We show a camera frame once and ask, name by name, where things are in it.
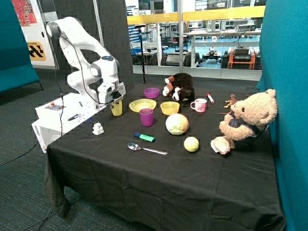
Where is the white power adapter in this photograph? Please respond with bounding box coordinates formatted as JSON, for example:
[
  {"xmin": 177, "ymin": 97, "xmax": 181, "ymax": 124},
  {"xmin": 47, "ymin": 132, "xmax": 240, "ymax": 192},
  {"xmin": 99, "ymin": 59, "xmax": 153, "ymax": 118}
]
[{"xmin": 92, "ymin": 122, "xmax": 104, "ymax": 135}]

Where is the yellow plastic cup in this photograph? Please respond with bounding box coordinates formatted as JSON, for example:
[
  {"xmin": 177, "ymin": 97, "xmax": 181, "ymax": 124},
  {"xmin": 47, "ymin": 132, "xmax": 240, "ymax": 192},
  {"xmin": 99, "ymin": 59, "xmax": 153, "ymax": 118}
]
[{"xmin": 111, "ymin": 101, "xmax": 123, "ymax": 116}]

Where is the metal spoon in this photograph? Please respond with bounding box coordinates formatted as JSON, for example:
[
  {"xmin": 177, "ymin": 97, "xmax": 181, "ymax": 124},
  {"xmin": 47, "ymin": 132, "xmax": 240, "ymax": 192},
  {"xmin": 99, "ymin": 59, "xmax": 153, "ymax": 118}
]
[{"xmin": 128, "ymin": 142, "xmax": 168, "ymax": 155}]

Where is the black tablecloth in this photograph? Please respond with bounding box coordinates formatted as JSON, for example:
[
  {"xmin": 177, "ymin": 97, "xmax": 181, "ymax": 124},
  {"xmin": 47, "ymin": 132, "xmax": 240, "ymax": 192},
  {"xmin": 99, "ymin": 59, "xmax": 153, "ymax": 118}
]
[{"xmin": 44, "ymin": 85, "xmax": 285, "ymax": 231}]

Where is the yellow tennis ball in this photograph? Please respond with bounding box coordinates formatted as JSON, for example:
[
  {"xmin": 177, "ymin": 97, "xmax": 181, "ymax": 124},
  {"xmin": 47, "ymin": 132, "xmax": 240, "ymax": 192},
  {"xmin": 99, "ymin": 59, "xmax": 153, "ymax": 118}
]
[{"xmin": 184, "ymin": 137, "xmax": 199, "ymax": 152}]

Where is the purple plastic cup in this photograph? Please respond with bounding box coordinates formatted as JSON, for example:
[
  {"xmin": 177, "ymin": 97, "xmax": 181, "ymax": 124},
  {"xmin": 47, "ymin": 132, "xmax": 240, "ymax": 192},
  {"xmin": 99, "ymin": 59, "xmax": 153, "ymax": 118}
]
[{"xmin": 139, "ymin": 108, "xmax": 154, "ymax": 127}]

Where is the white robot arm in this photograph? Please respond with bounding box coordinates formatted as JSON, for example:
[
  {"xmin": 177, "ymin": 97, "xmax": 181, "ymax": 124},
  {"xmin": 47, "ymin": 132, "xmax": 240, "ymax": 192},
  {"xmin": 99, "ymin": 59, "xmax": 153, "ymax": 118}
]
[{"xmin": 46, "ymin": 17, "xmax": 126, "ymax": 110}]

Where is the black tripod stand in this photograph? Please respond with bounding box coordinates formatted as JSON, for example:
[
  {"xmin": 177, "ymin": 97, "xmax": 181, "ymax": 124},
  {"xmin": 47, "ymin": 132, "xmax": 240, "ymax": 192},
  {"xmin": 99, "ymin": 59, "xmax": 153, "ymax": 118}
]
[{"xmin": 134, "ymin": 24, "xmax": 148, "ymax": 84}]

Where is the red white marker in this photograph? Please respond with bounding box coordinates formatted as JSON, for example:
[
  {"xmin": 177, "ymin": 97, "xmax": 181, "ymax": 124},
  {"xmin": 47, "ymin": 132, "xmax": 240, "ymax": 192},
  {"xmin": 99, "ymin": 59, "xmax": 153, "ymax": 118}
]
[{"xmin": 207, "ymin": 93, "xmax": 215, "ymax": 104}]

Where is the yellow black sign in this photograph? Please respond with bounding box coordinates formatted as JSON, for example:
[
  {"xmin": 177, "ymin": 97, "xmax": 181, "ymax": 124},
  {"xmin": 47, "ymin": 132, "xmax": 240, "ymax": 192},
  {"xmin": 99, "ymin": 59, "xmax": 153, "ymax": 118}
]
[{"xmin": 27, "ymin": 41, "xmax": 46, "ymax": 62}]

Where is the teal sofa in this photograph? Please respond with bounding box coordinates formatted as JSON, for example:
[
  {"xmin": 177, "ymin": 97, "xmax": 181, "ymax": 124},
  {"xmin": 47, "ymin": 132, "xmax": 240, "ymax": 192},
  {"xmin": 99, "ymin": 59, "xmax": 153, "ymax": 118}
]
[{"xmin": 0, "ymin": 0, "xmax": 40, "ymax": 92}]

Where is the beige teddy bear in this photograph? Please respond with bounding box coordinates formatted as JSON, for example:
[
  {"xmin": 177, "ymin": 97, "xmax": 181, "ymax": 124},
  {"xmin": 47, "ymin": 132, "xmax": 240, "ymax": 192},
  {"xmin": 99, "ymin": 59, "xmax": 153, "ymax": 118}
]
[{"xmin": 211, "ymin": 89, "xmax": 278, "ymax": 154}]

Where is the green highlighter pen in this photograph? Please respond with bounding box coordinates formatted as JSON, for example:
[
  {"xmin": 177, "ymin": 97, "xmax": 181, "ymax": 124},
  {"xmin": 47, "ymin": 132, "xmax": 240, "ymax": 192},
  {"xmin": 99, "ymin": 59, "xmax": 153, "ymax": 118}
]
[{"xmin": 133, "ymin": 132, "xmax": 155, "ymax": 142}]

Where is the yellow plastic plate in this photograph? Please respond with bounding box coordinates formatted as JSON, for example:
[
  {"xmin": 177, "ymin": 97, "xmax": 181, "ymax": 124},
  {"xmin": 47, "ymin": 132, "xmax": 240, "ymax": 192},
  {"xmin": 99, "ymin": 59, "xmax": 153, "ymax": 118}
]
[{"xmin": 128, "ymin": 99, "xmax": 157, "ymax": 113}]

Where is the yellow plastic bowl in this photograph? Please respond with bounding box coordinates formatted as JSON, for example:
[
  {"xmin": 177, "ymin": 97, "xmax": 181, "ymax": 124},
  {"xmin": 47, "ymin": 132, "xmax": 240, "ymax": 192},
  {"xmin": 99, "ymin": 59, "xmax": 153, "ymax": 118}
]
[{"xmin": 160, "ymin": 101, "xmax": 180, "ymax": 116}]

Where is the pink mug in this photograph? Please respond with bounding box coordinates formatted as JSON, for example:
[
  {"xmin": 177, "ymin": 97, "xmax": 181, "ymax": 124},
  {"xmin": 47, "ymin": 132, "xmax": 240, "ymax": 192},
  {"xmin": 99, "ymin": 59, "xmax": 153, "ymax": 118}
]
[{"xmin": 190, "ymin": 99, "xmax": 207, "ymax": 113}]

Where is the purple plastic bowl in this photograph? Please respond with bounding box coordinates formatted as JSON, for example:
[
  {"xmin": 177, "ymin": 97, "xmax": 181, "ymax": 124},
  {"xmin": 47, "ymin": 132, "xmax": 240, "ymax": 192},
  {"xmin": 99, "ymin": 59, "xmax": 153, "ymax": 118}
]
[{"xmin": 143, "ymin": 88, "xmax": 160, "ymax": 99}]

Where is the brown toy lizard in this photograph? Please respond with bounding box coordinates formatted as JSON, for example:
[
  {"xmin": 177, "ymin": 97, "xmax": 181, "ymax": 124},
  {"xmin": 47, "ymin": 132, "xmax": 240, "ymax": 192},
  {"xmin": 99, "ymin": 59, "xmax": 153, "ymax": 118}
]
[{"xmin": 218, "ymin": 93, "xmax": 237, "ymax": 115}]

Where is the red wall poster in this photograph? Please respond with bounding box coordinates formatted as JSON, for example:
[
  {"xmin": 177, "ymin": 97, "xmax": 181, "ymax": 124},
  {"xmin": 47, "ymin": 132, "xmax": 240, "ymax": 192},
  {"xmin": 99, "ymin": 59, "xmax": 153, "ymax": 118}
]
[{"xmin": 11, "ymin": 0, "xmax": 38, "ymax": 27}]

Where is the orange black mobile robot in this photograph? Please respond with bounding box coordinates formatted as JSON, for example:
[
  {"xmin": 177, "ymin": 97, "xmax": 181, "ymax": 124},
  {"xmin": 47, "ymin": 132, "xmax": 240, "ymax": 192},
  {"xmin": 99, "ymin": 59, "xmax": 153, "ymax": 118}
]
[{"xmin": 221, "ymin": 47, "xmax": 261, "ymax": 70}]

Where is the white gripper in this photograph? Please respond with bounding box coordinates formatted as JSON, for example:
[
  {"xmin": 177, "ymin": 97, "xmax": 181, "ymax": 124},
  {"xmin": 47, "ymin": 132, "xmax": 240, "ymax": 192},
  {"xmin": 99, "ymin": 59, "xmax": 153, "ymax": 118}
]
[{"xmin": 98, "ymin": 81, "xmax": 126, "ymax": 109}]

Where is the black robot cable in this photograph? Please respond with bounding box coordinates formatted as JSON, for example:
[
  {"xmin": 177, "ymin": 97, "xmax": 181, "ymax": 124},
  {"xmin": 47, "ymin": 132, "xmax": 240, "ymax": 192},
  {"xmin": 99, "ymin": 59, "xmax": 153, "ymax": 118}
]
[{"xmin": 52, "ymin": 33, "xmax": 114, "ymax": 138}]

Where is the brown plush dog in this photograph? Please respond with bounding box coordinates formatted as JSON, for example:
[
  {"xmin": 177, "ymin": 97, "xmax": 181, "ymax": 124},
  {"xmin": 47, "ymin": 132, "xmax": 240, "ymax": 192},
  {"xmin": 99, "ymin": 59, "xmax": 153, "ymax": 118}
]
[{"xmin": 162, "ymin": 73, "xmax": 195, "ymax": 107}]

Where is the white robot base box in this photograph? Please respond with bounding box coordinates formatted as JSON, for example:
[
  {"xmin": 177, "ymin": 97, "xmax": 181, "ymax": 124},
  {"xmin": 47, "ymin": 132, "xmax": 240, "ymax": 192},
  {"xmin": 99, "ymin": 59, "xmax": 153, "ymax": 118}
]
[{"xmin": 32, "ymin": 93, "xmax": 104, "ymax": 153}]

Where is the teal partition wall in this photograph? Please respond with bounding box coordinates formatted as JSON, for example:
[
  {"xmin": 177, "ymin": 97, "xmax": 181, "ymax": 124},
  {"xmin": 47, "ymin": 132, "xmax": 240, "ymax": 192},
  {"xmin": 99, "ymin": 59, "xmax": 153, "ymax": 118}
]
[{"xmin": 258, "ymin": 0, "xmax": 308, "ymax": 231}]

